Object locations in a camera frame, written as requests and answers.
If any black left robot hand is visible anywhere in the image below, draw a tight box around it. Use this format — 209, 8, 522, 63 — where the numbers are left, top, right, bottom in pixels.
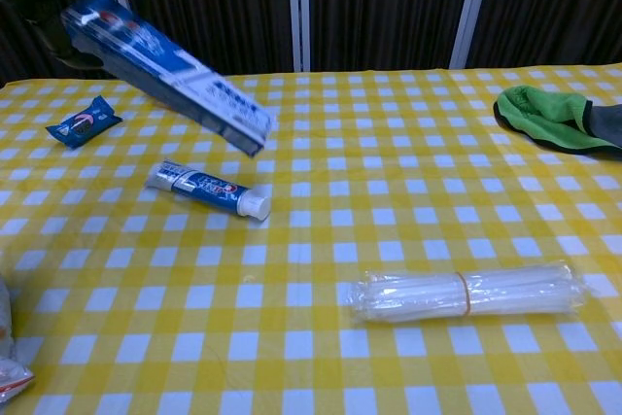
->
24, 0, 143, 70

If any blue white toothpaste box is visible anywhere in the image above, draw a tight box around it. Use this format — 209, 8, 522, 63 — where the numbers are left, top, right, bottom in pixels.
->
61, 0, 275, 158

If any blue white toothpaste tube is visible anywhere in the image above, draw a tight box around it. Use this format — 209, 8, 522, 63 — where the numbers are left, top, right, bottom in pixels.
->
145, 157, 273, 223

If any dark pleated curtain panel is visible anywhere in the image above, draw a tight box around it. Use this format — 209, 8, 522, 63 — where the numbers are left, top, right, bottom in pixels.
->
110, 0, 295, 77
466, 0, 622, 69
308, 0, 476, 73
0, 0, 116, 88

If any blue cookie snack packet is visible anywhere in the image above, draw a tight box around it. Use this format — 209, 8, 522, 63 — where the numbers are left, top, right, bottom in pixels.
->
45, 95, 123, 150

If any yellow white checked tablecloth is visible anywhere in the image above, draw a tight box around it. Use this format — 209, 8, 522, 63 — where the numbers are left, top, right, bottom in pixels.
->
0, 62, 622, 415

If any white orange snack bag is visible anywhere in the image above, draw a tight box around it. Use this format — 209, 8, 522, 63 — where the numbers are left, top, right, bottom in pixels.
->
0, 272, 37, 404

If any tan rubber band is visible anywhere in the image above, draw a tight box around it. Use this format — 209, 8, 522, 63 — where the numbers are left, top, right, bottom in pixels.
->
455, 270, 473, 316

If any green microfibre cloth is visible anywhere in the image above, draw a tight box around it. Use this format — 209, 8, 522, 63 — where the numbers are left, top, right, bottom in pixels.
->
493, 85, 622, 156

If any clear-wrapped white straws bundle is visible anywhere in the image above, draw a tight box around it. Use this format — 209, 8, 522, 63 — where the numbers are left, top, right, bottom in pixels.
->
348, 262, 590, 325

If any grey cloth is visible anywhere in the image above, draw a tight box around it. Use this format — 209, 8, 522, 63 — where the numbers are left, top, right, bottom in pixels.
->
584, 102, 622, 151

